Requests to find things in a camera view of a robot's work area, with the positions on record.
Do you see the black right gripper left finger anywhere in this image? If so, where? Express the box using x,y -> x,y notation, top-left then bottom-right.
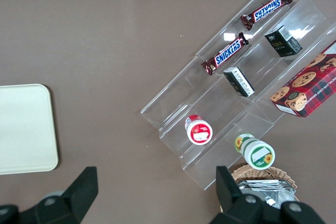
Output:
0,166 -> 99,224

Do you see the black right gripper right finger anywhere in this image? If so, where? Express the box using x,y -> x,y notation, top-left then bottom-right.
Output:
209,165 -> 325,224

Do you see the oval tan wicker basket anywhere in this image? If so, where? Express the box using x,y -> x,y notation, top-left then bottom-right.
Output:
230,165 -> 300,213

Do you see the cream plastic tray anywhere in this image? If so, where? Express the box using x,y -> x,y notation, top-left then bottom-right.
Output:
0,83 -> 59,175

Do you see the silver foil packet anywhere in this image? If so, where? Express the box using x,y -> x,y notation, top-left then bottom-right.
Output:
237,179 -> 297,210

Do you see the green lid sunflower jar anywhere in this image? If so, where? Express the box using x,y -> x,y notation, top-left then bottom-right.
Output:
234,133 -> 276,170

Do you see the red lid white jar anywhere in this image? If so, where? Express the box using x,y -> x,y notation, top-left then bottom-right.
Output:
184,114 -> 213,146

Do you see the clear acrylic stepped stand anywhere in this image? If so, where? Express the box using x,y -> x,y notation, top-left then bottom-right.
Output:
140,0 -> 336,191

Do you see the small black carton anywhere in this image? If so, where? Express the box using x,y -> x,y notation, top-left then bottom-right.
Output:
223,66 -> 255,98
264,25 -> 303,58

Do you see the red tartan cookie box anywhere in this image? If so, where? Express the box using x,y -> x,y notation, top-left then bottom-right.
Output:
269,39 -> 336,118

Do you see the Snickers chocolate bar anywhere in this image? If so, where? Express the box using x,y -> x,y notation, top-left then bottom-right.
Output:
201,31 -> 249,77
240,0 -> 293,31

